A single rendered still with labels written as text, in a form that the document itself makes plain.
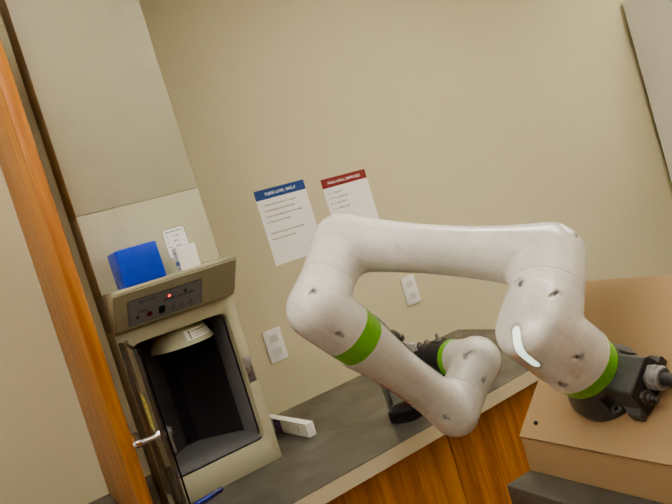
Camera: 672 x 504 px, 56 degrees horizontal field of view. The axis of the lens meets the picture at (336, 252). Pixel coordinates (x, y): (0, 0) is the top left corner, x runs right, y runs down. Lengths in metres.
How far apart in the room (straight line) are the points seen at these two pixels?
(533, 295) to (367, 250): 0.33
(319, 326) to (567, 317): 0.43
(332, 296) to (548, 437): 0.48
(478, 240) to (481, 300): 1.63
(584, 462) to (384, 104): 1.78
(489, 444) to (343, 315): 0.84
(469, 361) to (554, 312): 0.42
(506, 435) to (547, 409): 0.63
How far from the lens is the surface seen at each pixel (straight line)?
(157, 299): 1.61
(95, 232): 1.67
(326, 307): 1.17
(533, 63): 3.35
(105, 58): 1.80
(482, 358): 1.46
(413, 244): 1.22
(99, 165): 1.71
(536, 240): 1.18
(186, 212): 1.74
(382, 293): 2.50
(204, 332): 1.76
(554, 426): 1.30
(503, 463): 1.95
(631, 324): 1.31
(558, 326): 1.08
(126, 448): 1.60
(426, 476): 1.77
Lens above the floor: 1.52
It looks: 3 degrees down
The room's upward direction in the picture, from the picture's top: 17 degrees counter-clockwise
